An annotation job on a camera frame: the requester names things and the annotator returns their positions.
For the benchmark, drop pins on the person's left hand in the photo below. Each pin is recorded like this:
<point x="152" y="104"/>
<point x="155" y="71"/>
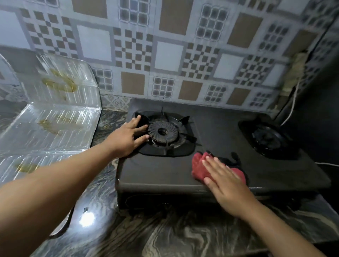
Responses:
<point x="121" y="141"/>

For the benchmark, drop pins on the person's right hand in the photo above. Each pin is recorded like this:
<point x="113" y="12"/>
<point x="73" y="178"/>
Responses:
<point x="227" y="189"/>

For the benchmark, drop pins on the person's left fingers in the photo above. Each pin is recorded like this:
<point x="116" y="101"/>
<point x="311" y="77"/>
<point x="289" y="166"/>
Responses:
<point x="139" y="129"/>

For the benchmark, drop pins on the person's right thumb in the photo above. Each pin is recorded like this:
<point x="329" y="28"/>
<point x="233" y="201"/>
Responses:
<point x="208" y="183"/>

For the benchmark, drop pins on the red cleaning cloth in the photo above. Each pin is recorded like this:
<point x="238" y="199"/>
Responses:
<point x="197" y="166"/>

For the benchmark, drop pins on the person's right forearm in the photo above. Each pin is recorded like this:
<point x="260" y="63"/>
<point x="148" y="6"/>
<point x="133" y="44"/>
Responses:
<point x="278" y="233"/>

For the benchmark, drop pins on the person's left forearm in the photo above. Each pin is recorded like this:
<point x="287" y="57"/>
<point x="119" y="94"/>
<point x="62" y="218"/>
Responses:
<point x="47" y="190"/>

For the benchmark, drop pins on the round black burner head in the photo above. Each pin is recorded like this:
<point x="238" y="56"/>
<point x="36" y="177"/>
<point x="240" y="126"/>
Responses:
<point x="266" y="139"/>
<point x="163" y="132"/>

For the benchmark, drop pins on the black pan support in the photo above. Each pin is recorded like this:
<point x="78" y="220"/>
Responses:
<point x="290" y="151"/>
<point x="182" y="148"/>

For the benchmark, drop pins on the black gas stove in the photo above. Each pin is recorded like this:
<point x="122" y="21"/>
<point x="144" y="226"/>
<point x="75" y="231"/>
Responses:
<point x="217" y="137"/>

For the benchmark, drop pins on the foil splash guard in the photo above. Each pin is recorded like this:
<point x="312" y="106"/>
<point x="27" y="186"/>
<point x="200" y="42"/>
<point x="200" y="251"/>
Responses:
<point x="53" y="127"/>

